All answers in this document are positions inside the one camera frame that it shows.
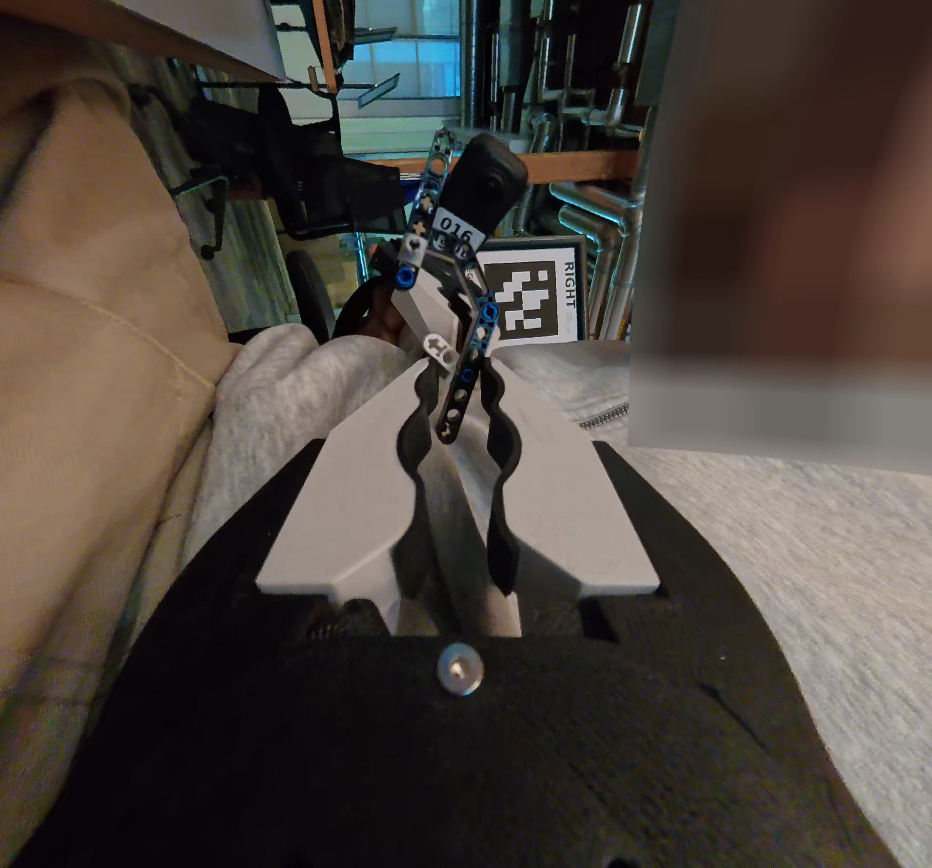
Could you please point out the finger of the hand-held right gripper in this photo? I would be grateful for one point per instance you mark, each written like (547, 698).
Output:
(426, 315)

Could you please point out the framed marker sign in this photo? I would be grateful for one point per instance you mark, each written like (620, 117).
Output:
(560, 286)

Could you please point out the black office chair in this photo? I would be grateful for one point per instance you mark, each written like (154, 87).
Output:
(306, 162)

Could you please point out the grey hoodie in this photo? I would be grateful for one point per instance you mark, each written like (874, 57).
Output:
(801, 555)

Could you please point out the orange shelf beam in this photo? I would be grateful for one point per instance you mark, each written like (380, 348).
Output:
(582, 166)

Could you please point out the beige cloth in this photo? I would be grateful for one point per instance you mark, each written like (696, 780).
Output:
(87, 373)

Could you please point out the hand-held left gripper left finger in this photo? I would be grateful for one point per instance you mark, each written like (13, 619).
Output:
(342, 504)

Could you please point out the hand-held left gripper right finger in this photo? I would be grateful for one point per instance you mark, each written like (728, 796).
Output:
(575, 511)

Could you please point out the black lego beam assembly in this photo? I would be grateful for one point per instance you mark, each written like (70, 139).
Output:
(466, 373)

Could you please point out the cluster of metal pipes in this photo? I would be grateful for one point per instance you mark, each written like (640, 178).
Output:
(604, 206)

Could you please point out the person's right hand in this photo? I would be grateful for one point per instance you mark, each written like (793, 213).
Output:
(384, 321)

